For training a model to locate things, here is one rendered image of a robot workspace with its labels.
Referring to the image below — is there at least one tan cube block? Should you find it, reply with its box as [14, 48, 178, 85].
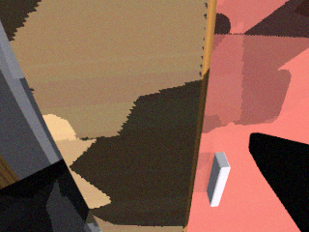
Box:
[85, 211, 97, 224]

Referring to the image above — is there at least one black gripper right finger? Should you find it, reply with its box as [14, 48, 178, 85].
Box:
[248, 131, 309, 232]

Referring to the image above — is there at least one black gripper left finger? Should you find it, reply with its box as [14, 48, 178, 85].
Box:
[0, 159, 90, 232]

